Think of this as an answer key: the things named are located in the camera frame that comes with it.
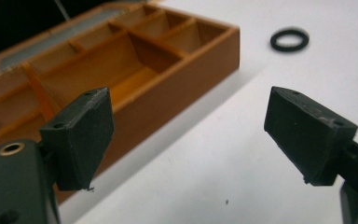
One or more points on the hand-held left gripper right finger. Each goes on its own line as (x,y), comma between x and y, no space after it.
(304,133)

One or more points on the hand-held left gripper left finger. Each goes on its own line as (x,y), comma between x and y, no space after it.
(74,143)

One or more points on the brown wooden compartment box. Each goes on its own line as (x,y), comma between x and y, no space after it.
(143,65)

